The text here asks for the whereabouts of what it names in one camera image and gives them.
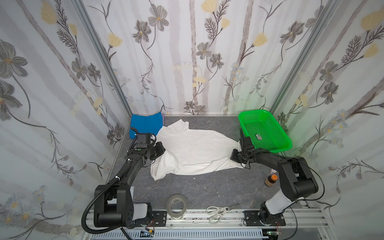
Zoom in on white t-shirt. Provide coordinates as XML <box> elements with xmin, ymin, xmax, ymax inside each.
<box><xmin>150</xmin><ymin>120</ymin><xmax>242</xmax><ymax>181</ymax></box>

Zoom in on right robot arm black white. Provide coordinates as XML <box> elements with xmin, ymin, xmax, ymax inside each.
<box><xmin>231</xmin><ymin>137</ymin><xmax>319</xmax><ymax>226</ymax></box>

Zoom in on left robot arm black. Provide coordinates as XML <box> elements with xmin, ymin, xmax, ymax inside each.
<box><xmin>81</xmin><ymin>127</ymin><xmax>166</xmax><ymax>235</ymax></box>

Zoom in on folded blue t-shirt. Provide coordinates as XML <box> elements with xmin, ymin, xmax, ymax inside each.
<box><xmin>131</xmin><ymin>112</ymin><xmax>164</xmax><ymax>135</ymax></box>

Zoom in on green plastic laundry basket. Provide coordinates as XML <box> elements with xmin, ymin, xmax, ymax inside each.
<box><xmin>238</xmin><ymin>110</ymin><xmax>293</xmax><ymax>153</ymax></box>

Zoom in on brown bottle orange cap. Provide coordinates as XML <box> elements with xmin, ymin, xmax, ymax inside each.
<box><xmin>265</xmin><ymin>175</ymin><xmax>278</xmax><ymax>187</ymax></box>

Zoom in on roll of clear tape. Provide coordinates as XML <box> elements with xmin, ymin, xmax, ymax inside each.
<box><xmin>166</xmin><ymin>195</ymin><xmax>188</xmax><ymax>220</ymax></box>

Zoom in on white handled scissors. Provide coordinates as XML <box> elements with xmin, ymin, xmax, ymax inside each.
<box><xmin>206</xmin><ymin>204</ymin><xmax>240</xmax><ymax>225</ymax></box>

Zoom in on white slotted cable duct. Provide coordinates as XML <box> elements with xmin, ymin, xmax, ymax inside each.
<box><xmin>127</xmin><ymin>229</ymin><xmax>266</xmax><ymax>240</ymax></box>

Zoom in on aluminium corner wall profile left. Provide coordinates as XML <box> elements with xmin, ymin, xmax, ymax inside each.
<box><xmin>72</xmin><ymin>0</ymin><xmax>132</xmax><ymax>119</ymax></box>

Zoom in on aluminium corner wall profile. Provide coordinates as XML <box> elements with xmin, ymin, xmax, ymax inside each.
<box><xmin>270</xmin><ymin>0</ymin><xmax>341</xmax><ymax>114</ymax></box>
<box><xmin>72</xmin><ymin>0</ymin><xmax>132</xmax><ymax>119</ymax></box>

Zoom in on aluminium corner wall profile right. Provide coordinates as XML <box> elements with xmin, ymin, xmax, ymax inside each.
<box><xmin>270</xmin><ymin>0</ymin><xmax>341</xmax><ymax>114</ymax></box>

